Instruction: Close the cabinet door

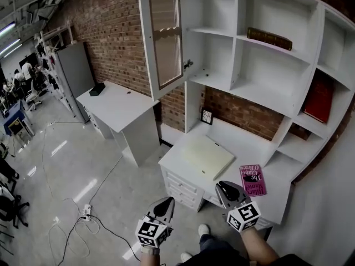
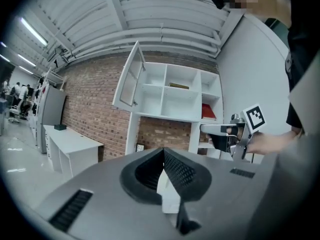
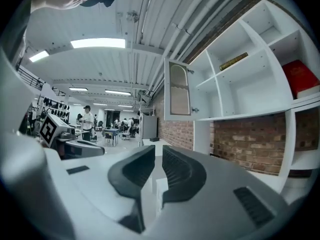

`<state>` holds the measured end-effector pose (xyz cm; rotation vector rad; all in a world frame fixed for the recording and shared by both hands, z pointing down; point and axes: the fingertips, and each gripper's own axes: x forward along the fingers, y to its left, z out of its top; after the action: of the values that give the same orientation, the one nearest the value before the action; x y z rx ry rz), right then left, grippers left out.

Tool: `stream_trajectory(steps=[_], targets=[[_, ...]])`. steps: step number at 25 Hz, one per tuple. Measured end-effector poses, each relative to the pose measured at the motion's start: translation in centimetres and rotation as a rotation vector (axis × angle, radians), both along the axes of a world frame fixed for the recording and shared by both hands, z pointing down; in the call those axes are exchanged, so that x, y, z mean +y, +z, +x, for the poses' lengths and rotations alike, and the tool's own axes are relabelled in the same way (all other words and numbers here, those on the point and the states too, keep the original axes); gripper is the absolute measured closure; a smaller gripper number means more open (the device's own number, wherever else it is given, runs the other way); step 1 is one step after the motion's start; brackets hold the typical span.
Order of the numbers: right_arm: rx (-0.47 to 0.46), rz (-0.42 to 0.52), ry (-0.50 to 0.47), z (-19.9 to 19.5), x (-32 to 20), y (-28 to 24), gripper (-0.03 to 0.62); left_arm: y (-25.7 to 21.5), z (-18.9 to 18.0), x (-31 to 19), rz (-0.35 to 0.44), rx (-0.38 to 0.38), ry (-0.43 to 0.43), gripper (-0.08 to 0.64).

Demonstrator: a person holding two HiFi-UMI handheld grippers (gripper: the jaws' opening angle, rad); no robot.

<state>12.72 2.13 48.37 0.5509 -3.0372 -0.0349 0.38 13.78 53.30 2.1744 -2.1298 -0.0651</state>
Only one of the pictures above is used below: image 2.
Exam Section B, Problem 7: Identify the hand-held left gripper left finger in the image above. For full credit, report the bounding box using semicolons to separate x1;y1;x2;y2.
33;147;181;240

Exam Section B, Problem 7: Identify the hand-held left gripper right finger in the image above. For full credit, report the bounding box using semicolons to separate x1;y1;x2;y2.
163;147;263;240

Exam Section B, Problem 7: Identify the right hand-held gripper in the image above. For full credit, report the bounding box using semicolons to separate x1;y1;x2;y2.
199;103;268;163

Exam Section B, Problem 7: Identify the white wall cabinet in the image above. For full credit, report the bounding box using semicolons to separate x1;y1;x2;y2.
124;60;225;160

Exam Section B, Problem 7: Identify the white cabinet ribbed glass door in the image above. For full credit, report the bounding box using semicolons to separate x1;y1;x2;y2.
111;39;147;114

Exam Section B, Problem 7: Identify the person's right forearm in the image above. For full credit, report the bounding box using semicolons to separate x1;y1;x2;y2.
246;129;304;158

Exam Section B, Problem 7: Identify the white low table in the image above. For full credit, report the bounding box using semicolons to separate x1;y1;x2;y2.
42;123;105;179

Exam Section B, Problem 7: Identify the person's right hand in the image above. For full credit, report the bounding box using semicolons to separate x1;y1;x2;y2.
227;124;245;138

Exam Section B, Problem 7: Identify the red book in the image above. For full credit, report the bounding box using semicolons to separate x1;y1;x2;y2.
201;102;218;122

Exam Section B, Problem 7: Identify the brown gold-trimmed book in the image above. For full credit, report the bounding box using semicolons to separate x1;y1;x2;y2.
168;82;190;90

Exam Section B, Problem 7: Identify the grey tall locker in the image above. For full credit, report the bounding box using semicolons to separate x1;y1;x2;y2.
35;84;68;155

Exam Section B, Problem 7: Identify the white ceiling pipe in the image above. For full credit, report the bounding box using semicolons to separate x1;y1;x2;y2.
65;35;221;63
70;26;223;58

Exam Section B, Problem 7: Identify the person's black shirt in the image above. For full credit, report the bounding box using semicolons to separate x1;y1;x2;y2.
284;25;320;133

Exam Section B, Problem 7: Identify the white office chair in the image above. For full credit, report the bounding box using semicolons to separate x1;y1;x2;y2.
8;104;26;124

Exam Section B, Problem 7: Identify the white clothes rack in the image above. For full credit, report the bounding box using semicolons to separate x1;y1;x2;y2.
30;67;68;118

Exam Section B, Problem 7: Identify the person's head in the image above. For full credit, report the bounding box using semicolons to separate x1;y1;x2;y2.
229;0;294;28

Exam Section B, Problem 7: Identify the ceiling tube light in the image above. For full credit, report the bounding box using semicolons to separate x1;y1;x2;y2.
18;65;35;76
16;52;38;68
19;16;49;47

